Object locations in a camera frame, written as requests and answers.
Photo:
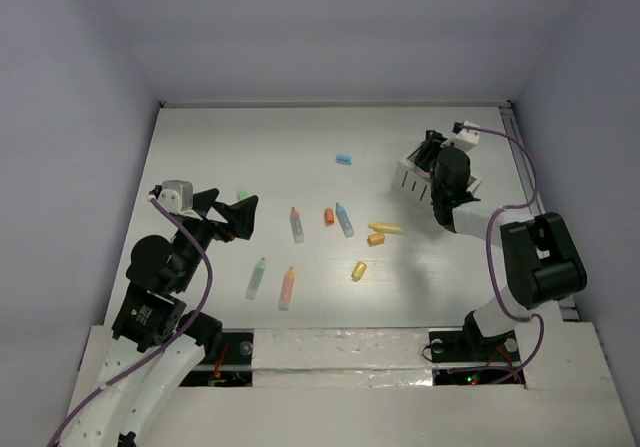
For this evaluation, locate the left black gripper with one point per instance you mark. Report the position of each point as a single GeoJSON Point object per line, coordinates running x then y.
{"type": "Point", "coordinates": [208, 215]}

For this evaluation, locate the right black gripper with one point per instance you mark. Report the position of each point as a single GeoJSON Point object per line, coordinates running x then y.
{"type": "Point", "coordinates": [430, 148]}

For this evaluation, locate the orange clear marker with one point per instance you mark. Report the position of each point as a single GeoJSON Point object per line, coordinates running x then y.
{"type": "Point", "coordinates": [296, 225]}

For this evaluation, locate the blue marker cap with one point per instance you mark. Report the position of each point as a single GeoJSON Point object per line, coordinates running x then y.
{"type": "Point", "coordinates": [344, 159]}

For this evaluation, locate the blue pastel marker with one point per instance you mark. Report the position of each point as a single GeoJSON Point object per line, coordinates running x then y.
{"type": "Point", "coordinates": [344, 221]}

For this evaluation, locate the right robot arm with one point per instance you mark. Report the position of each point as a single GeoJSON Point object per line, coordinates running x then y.
{"type": "Point", "coordinates": [532, 259]}

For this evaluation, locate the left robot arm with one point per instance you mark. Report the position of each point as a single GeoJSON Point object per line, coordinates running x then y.
{"type": "Point", "coordinates": [160, 332]}

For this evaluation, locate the white two-slot pen holder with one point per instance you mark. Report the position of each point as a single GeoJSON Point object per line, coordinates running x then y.
{"type": "Point", "coordinates": [413, 183]}

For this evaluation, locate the green pastel marker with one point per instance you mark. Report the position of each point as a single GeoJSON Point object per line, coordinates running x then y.
{"type": "Point", "coordinates": [256, 279]}

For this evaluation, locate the yellow pastel marker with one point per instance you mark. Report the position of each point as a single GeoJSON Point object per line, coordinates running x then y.
{"type": "Point", "coordinates": [387, 228]}

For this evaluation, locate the dark yellow marker cap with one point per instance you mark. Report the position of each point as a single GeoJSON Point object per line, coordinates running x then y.
{"type": "Point", "coordinates": [376, 239]}

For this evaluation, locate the orange marker cap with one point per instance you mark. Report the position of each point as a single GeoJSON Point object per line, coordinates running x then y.
{"type": "Point", "coordinates": [329, 217]}

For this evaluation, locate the orange pastel marker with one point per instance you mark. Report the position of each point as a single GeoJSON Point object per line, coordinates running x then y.
{"type": "Point", "coordinates": [287, 290]}

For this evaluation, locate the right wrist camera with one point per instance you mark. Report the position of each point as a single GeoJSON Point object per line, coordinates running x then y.
{"type": "Point", "coordinates": [465, 136]}

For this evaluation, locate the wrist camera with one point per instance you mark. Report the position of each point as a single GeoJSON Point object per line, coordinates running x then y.
{"type": "Point", "coordinates": [175, 197]}
{"type": "Point", "coordinates": [465, 136]}

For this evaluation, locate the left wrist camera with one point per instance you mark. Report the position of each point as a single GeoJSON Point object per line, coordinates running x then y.
{"type": "Point", "coordinates": [175, 197]}

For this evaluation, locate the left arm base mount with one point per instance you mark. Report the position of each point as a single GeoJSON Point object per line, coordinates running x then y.
{"type": "Point", "coordinates": [230, 367]}

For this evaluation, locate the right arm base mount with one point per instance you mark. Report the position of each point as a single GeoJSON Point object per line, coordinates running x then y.
{"type": "Point", "coordinates": [463, 357]}

